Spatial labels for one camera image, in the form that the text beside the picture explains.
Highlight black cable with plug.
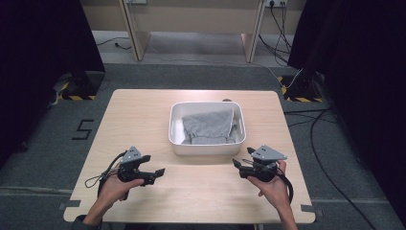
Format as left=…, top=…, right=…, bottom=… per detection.
left=96, top=36, right=133, bottom=52

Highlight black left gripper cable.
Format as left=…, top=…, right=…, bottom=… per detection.
left=84, top=150, right=128, bottom=196

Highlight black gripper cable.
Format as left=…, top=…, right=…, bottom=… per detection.
left=84, top=150, right=128, bottom=196
left=277, top=173, right=295, bottom=204

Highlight black curtain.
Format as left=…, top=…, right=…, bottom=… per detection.
left=0, top=0, right=106, bottom=171
left=286, top=0, right=406, bottom=224

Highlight long black floor cable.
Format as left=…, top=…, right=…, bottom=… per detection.
left=282, top=107, right=378, bottom=230

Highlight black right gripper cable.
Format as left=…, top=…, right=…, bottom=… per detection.
left=277, top=173, right=295, bottom=204

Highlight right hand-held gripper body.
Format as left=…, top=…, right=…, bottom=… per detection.
left=238, top=145, right=288, bottom=183

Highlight beige wooden desk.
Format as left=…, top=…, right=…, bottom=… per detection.
left=79, top=0, right=307, bottom=63

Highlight stand base with striped tape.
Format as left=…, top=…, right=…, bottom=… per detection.
left=277, top=74, right=325, bottom=104
left=52, top=70, right=106, bottom=102

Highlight black cables from socket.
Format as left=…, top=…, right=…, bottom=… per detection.
left=258, top=2, right=293, bottom=66

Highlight person's right hand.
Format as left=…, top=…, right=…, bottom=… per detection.
left=246, top=159, right=293, bottom=212

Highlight grey pants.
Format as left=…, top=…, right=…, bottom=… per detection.
left=181, top=107, right=239, bottom=146

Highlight white wall socket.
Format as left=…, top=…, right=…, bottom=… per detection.
left=265, top=0, right=288, bottom=9

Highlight white plastic bin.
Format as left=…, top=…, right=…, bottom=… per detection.
left=168, top=101, right=247, bottom=157

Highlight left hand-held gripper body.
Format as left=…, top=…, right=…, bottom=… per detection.
left=117, top=146, right=157, bottom=187

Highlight person's left hand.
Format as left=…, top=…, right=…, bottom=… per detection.
left=97, top=173, right=146, bottom=209

